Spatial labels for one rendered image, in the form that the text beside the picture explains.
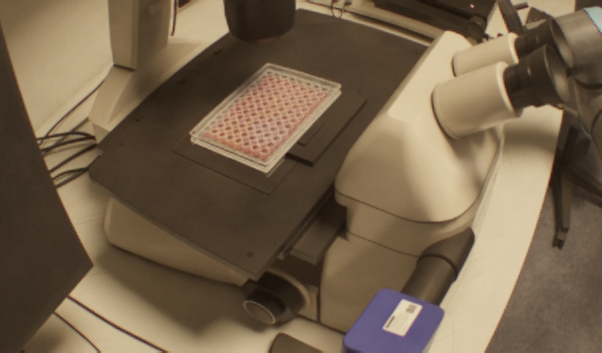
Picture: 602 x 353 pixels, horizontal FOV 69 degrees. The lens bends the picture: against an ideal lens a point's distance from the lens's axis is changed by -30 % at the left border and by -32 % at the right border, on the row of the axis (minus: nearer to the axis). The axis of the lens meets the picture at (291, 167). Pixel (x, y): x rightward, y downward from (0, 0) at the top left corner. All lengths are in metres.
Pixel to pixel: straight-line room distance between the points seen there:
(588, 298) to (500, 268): 1.06
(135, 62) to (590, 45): 0.61
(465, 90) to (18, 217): 0.37
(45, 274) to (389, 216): 0.30
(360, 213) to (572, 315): 1.29
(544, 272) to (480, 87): 1.36
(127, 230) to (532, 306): 1.23
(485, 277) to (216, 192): 0.36
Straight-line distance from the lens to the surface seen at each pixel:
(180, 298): 0.69
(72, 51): 1.07
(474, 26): 1.00
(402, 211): 0.45
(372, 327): 0.41
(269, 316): 0.60
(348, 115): 0.56
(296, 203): 0.49
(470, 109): 0.42
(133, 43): 0.65
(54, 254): 0.48
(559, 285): 1.73
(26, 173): 0.43
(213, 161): 0.53
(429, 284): 0.44
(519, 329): 1.59
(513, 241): 0.76
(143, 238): 0.71
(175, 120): 0.59
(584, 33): 0.74
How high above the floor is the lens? 1.31
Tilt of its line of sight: 43 degrees down
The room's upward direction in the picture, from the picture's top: 4 degrees counter-clockwise
